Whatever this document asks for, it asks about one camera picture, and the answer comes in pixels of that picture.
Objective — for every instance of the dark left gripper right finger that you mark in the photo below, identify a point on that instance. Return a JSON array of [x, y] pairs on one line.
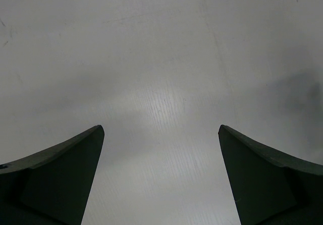
[[270, 186]]

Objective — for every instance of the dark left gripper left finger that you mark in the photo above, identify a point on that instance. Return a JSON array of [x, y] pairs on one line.
[[51, 186]]

